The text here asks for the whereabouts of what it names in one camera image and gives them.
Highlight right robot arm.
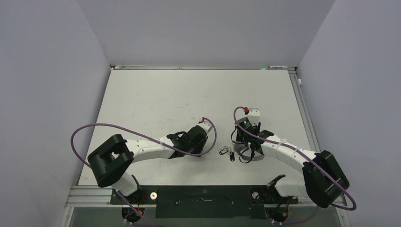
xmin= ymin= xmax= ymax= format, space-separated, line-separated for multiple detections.
xmin=236 ymin=117 xmax=349 ymax=208

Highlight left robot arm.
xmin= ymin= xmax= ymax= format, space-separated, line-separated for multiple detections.
xmin=87 ymin=122 xmax=212 ymax=203

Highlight keys with black tags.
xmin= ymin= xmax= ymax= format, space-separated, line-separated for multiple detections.
xmin=219 ymin=146 xmax=235 ymax=162

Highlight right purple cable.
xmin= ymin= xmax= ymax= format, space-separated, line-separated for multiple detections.
xmin=233 ymin=106 xmax=358 ymax=211

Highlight purple cable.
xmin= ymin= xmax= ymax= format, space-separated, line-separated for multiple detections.
xmin=233 ymin=106 xmax=358 ymax=211
xmin=70 ymin=117 xmax=218 ymax=227

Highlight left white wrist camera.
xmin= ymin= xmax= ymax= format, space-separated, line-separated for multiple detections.
xmin=197 ymin=119 xmax=213 ymax=134

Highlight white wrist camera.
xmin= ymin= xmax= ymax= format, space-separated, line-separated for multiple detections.
xmin=244 ymin=107 xmax=260 ymax=126
xmin=197 ymin=119 xmax=213 ymax=134

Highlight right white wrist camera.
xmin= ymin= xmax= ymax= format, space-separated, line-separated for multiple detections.
xmin=244 ymin=107 xmax=260 ymax=126

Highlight aluminium rail frame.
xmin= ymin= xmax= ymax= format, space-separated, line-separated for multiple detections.
xmin=288 ymin=70 xmax=321 ymax=152

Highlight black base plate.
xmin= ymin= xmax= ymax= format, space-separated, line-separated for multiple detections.
xmin=127 ymin=185 xmax=298 ymax=219

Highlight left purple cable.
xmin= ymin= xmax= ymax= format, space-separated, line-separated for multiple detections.
xmin=70 ymin=117 xmax=218 ymax=227

